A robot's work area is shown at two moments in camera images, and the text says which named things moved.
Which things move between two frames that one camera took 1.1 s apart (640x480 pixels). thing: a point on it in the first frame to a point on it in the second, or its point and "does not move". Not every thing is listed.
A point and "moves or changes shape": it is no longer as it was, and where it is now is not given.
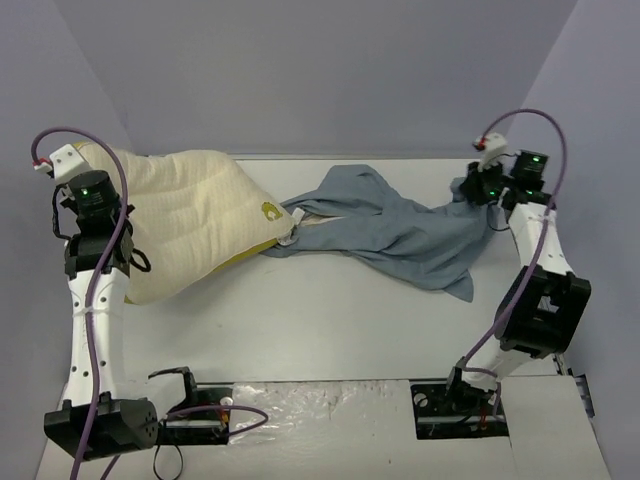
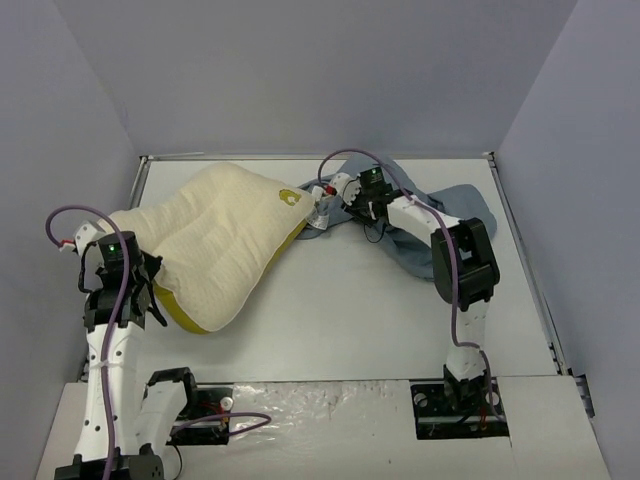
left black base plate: (203, 428) does not move
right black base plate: (457, 410) does not move
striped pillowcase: (350, 214) moves or changes shape
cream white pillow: (192, 214) moves or changes shape
